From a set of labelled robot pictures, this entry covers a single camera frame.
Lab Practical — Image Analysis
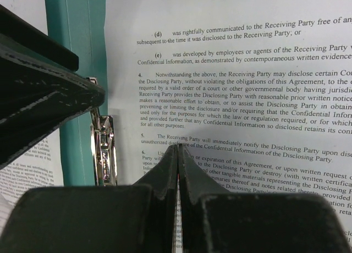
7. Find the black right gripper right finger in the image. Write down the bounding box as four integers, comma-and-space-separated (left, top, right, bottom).
178, 146, 351, 252

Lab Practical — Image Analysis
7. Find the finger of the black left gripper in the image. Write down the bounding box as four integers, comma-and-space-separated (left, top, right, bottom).
1, 8, 105, 166

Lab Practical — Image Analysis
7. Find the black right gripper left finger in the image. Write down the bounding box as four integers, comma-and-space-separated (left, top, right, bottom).
1, 146, 178, 252

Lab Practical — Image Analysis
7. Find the printed white paper sheet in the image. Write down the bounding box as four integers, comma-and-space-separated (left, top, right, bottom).
1, 0, 63, 229

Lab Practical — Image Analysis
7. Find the teal paper folder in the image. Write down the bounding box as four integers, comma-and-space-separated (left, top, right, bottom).
43, 0, 119, 187

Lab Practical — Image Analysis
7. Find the metal folder clip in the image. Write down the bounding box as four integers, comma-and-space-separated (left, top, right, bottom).
86, 76, 118, 186

